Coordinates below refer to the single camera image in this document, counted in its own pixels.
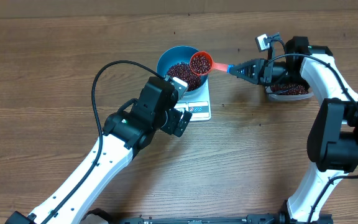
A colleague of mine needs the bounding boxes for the clear plastic food container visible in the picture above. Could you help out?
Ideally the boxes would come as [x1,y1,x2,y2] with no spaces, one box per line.
[265,83,314,101]

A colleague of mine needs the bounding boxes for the red measuring scoop blue handle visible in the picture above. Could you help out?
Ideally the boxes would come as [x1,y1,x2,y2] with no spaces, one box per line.
[190,51,231,76]

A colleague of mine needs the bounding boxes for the teal plastic bowl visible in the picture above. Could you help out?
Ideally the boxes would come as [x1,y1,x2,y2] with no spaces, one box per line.
[157,45,208,92]

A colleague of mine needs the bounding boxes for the white digital kitchen scale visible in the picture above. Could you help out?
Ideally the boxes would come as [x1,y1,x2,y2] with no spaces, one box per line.
[175,79,211,122]

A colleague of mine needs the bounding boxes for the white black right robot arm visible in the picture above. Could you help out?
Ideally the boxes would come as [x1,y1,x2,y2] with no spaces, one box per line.
[224,34,358,223]

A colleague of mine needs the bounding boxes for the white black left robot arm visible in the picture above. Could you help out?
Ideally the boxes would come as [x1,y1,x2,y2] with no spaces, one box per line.
[7,77,191,224]

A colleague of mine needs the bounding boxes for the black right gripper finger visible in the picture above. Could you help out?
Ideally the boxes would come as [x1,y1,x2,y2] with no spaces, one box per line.
[229,70,258,85]
[229,59,260,74]

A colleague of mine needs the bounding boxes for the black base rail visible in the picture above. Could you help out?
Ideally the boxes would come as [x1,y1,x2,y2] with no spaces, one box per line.
[81,207,334,224]

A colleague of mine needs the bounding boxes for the red adzuki beans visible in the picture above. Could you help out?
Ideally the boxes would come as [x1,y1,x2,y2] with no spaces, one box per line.
[167,52,309,95]

